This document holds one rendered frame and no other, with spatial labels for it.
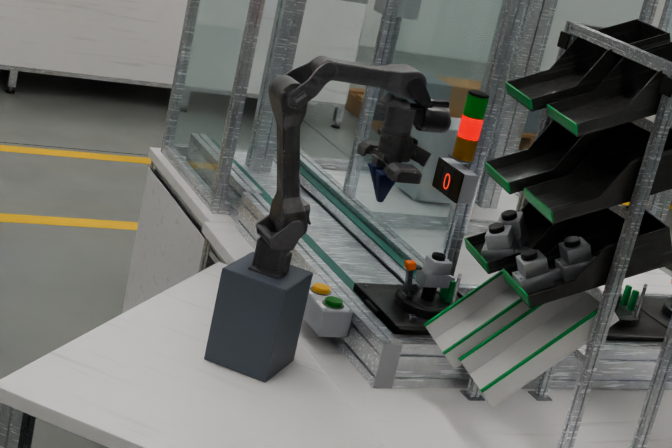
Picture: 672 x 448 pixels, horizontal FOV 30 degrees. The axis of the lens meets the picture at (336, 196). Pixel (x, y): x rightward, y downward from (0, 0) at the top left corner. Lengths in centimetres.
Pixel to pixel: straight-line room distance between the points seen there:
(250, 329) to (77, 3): 524
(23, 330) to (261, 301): 223
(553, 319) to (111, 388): 84
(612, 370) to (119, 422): 116
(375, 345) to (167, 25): 532
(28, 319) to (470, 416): 243
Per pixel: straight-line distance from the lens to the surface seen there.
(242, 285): 245
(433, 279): 271
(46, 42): 758
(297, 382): 253
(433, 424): 250
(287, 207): 243
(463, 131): 285
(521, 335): 243
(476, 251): 242
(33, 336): 455
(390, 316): 266
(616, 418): 277
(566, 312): 243
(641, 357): 292
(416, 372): 261
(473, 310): 254
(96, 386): 237
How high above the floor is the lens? 193
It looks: 17 degrees down
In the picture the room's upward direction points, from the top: 13 degrees clockwise
